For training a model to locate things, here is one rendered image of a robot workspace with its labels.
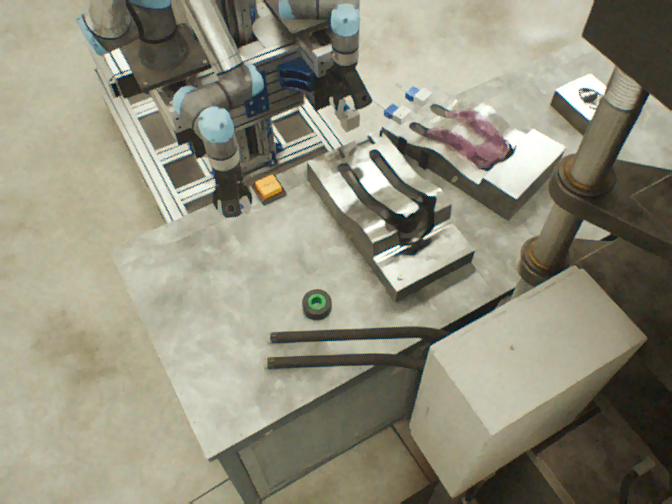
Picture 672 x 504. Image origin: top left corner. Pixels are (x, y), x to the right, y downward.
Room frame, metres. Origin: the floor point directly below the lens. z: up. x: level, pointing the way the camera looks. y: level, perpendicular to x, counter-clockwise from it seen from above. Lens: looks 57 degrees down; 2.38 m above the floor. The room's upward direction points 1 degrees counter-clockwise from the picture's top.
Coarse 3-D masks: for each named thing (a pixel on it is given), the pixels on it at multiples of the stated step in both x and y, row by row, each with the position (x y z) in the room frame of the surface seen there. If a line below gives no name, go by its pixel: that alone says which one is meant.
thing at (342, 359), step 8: (264, 360) 0.67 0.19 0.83; (272, 360) 0.67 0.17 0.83; (280, 360) 0.67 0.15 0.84; (288, 360) 0.67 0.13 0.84; (296, 360) 0.66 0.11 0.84; (304, 360) 0.66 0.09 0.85; (312, 360) 0.66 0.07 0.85; (320, 360) 0.66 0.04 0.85; (328, 360) 0.66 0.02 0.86; (336, 360) 0.66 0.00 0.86; (344, 360) 0.65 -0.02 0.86; (352, 360) 0.65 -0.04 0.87; (360, 360) 0.65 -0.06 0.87; (368, 360) 0.65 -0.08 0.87; (264, 368) 0.66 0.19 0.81; (272, 368) 0.66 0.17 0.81
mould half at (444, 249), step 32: (320, 160) 1.29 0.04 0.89; (352, 160) 1.29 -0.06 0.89; (320, 192) 1.22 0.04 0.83; (352, 192) 1.17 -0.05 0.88; (384, 192) 1.16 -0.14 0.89; (352, 224) 1.05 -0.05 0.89; (384, 224) 1.02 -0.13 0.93; (448, 224) 1.06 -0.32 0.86; (384, 256) 0.96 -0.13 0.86; (416, 256) 0.96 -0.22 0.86; (448, 256) 0.96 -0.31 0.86; (416, 288) 0.88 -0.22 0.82
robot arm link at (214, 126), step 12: (216, 108) 1.09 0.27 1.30; (204, 120) 1.06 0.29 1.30; (216, 120) 1.06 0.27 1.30; (228, 120) 1.06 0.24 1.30; (204, 132) 1.04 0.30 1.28; (216, 132) 1.03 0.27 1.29; (228, 132) 1.05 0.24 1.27; (204, 144) 1.05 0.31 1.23; (216, 144) 1.03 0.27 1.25; (228, 144) 1.04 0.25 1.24; (216, 156) 1.03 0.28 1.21; (228, 156) 1.04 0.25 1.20
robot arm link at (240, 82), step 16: (192, 0) 1.30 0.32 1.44; (208, 0) 1.31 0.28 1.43; (192, 16) 1.29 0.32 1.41; (208, 16) 1.28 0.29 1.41; (208, 32) 1.26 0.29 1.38; (224, 32) 1.28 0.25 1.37; (208, 48) 1.25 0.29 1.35; (224, 48) 1.25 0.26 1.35; (224, 64) 1.23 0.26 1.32; (240, 64) 1.24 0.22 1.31; (224, 80) 1.21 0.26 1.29; (240, 80) 1.21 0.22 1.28; (256, 80) 1.22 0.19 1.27; (240, 96) 1.18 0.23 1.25
